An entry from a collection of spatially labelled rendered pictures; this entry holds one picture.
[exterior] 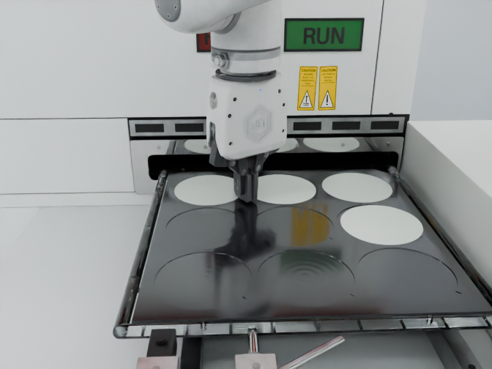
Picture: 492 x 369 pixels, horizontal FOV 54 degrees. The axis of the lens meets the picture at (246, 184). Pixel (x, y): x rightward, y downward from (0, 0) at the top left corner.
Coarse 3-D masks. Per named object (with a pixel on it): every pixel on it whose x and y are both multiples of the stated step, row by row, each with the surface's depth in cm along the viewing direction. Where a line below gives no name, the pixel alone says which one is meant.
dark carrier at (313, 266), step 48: (192, 240) 58; (240, 240) 58; (288, 240) 58; (336, 240) 58; (432, 240) 58; (144, 288) 50; (192, 288) 50; (240, 288) 50; (288, 288) 50; (336, 288) 50; (384, 288) 50; (432, 288) 50
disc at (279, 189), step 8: (264, 176) 75; (272, 176) 75; (280, 176) 75; (288, 176) 75; (296, 176) 75; (264, 184) 72; (272, 184) 72; (280, 184) 72; (288, 184) 72; (296, 184) 72; (304, 184) 72; (312, 184) 72; (264, 192) 70; (272, 192) 70; (280, 192) 70; (288, 192) 70; (296, 192) 70; (304, 192) 70; (312, 192) 70; (264, 200) 67; (272, 200) 67; (280, 200) 67; (288, 200) 67; (296, 200) 67; (304, 200) 67
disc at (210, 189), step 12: (192, 180) 74; (204, 180) 74; (216, 180) 74; (228, 180) 74; (180, 192) 70; (192, 192) 70; (204, 192) 70; (216, 192) 70; (228, 192) 70; (204, 204) 66; (216, 204) 66
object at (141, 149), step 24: (144, 144) 77; (168, 144) 78; (192, 144) 78; (288, 144) 78; (312, 144) 79; (336, 144) 79; (360, 144) 79; (384, 144) 79; (144, 168) 79; (144, 192) 81
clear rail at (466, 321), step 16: (256, 320) 45; (272, 320) 45; (288, 320) 45; (304, 320) 45; (336, 320) 45; (352, 320) 45; (368, 320) 45; (384, 320) 45; (400, 320) 45; (416, 320) 45; (432, 320) 45; (448, 320) 45; (464, 320) 45; (480, 320) 45; (128, 336) 44; (144, 336) 44; (176, 336) 44; (192, 336) 44; (208, 336) 44; (224, 336) 44
